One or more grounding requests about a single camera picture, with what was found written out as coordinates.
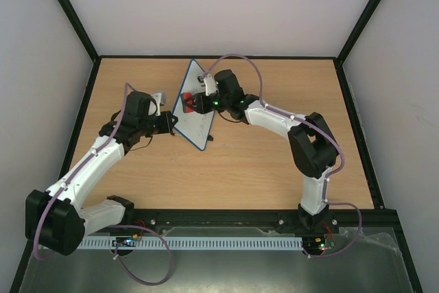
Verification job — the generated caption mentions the red whiteboard eraser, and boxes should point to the red whiteboard eraser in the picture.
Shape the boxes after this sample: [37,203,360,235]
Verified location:
[180,92,194,113]

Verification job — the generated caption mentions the small blue-framed whiteboard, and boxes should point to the small blue-framed whiteboard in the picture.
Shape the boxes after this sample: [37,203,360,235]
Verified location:
[172,59,214,151]

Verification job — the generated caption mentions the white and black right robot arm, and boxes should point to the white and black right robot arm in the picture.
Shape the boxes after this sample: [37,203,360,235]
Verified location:
[178,69,341,233]

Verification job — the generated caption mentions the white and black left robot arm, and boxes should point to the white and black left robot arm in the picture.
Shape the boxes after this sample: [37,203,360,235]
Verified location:
[25,91,178,259]

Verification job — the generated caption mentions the left controller circuit board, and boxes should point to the left controller circuit board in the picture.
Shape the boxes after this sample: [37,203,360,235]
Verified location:
[110,235,142,248]

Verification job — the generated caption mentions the controller circuit board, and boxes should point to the controller circuit board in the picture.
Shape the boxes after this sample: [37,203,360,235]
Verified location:
[110,235,142,248]
[302,237,335,255]

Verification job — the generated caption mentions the right controller circuit board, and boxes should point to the right controller circuit board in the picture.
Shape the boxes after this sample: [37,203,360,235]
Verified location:
[302,237,335,255]

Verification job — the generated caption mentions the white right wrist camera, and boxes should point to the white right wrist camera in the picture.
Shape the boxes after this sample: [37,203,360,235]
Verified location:
[197,73,218,96]

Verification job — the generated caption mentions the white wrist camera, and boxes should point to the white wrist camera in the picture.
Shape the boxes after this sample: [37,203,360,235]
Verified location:
[149,91,167,116]
[197,73,218,96]

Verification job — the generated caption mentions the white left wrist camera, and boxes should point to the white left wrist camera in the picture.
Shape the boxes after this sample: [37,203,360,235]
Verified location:
[149,91,167,116]

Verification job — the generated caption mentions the light blue slotted cable duct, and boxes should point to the light blue slotted cable duct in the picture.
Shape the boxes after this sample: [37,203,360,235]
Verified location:
[78,236,302,251]

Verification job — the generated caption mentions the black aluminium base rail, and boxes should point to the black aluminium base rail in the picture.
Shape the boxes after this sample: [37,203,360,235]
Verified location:
[123,209,402,236]

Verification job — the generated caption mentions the black enclosure frame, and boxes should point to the black enclosure frame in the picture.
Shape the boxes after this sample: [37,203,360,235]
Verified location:
[10,0,423,292]

